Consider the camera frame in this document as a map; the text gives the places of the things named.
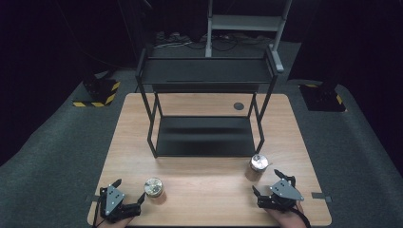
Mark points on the black base with hazard stripes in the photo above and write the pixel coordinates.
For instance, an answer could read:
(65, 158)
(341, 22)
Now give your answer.
(321, 98)
(98, 90)

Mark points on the person's left hand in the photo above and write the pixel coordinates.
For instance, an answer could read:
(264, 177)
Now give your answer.
(111, 224)

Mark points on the person's right hand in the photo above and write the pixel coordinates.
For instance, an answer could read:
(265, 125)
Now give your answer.
(286, 220)

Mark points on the black round table grommet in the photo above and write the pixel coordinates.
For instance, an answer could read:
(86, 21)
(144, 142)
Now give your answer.
(239, 106)

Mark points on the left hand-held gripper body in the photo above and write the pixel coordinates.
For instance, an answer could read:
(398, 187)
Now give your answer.
(113, 198)

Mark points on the grey metal stand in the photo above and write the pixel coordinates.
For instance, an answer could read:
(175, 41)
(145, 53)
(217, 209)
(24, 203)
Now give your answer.
(245, 22)

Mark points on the gold-lid glass jar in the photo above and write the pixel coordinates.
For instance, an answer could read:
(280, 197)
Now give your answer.
(153, 186)

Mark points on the grey tape strip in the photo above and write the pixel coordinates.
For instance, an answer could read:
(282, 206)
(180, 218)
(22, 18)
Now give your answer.
(321, 196)
(92, 198)

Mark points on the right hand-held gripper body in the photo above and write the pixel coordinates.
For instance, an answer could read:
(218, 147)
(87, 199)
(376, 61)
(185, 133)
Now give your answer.
(284, 191)

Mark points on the black two-tier metal rack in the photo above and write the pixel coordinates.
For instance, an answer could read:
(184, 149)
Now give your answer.
(206, 71)

